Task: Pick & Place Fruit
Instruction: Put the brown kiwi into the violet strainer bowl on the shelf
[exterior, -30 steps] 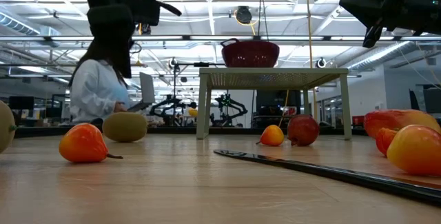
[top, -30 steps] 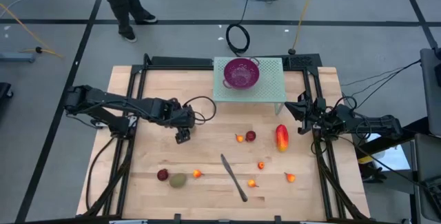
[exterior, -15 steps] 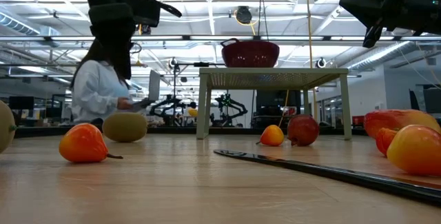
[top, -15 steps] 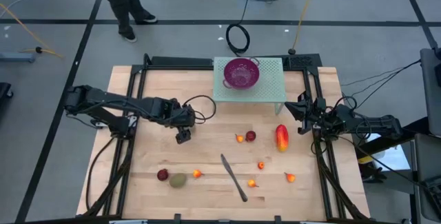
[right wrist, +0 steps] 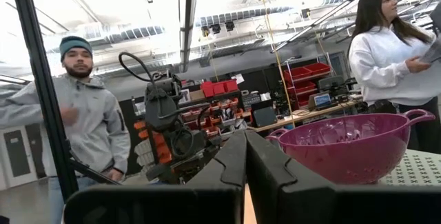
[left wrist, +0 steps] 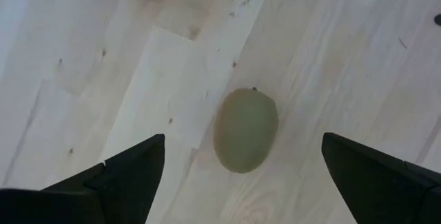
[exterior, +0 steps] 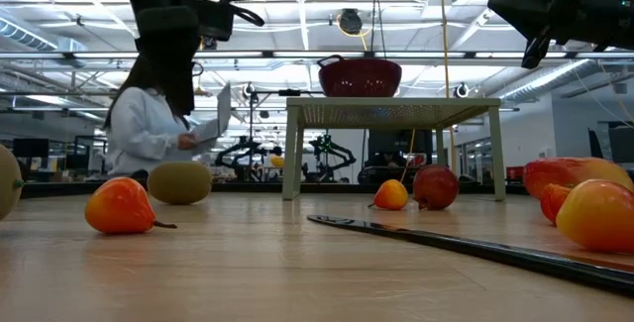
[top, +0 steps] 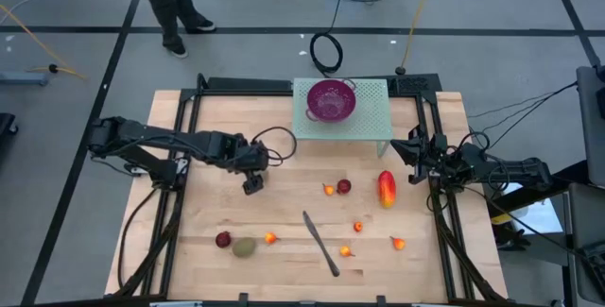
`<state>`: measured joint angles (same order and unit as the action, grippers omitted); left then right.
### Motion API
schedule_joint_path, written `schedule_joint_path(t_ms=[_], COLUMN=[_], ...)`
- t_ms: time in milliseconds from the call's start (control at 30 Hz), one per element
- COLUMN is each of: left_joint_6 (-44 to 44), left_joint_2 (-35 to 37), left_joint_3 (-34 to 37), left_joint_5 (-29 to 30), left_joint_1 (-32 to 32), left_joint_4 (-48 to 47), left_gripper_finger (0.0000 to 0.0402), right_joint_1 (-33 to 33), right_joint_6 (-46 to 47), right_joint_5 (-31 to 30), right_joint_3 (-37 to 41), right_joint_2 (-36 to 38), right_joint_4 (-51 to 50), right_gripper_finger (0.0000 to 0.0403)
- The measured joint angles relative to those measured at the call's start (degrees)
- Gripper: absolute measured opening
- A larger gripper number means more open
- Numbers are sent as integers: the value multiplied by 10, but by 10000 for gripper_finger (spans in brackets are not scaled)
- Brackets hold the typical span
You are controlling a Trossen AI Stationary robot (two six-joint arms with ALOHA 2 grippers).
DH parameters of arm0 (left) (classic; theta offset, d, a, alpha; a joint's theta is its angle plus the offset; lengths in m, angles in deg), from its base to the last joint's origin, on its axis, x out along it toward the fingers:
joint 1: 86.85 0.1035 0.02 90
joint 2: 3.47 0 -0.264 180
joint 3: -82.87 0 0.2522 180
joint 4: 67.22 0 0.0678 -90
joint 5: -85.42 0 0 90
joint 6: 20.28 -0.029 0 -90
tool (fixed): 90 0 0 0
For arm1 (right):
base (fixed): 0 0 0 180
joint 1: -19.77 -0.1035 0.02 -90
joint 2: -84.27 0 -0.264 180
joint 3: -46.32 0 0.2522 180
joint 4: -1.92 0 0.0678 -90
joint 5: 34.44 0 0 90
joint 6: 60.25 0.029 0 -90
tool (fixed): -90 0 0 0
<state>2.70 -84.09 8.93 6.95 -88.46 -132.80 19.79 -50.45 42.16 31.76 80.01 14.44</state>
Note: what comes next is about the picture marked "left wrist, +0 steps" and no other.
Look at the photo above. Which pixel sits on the brown green kiwi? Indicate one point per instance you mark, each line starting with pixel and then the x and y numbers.
pixel 244 131

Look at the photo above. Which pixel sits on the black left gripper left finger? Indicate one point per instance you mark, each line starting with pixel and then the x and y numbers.
pixel 120 189

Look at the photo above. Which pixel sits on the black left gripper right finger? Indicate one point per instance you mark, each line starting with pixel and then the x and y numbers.
pixel 379 189

